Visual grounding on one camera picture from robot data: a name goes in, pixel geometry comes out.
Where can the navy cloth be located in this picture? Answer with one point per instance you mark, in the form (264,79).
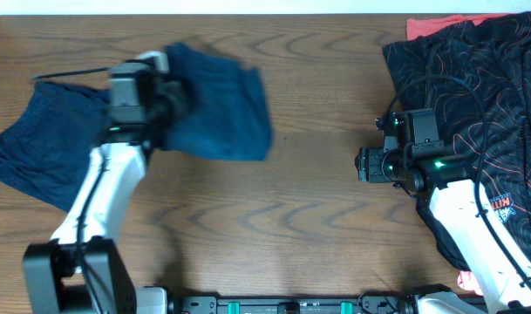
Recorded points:
(46,152)

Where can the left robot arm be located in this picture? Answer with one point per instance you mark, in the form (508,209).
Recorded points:
(80,270)

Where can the coral red garment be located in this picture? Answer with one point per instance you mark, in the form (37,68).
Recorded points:
(416,28)

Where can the black patterned garment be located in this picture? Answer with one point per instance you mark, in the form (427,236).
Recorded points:
(477,78)

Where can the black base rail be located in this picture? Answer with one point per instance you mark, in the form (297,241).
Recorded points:
(428,299)

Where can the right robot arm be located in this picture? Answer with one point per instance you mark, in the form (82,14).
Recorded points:
(414,159)

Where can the navy blue shorts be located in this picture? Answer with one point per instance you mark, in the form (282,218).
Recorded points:
(228,110)

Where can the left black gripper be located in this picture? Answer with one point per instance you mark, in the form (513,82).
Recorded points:
(177,96)

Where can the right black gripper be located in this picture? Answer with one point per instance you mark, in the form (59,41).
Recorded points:
(370,164)

